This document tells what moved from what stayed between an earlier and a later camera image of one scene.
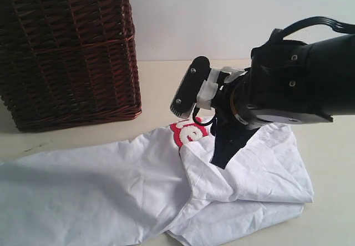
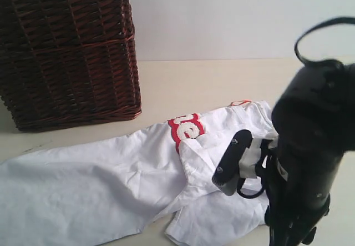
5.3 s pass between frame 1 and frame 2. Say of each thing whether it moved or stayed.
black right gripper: moved
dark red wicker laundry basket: stayed
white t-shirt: moved
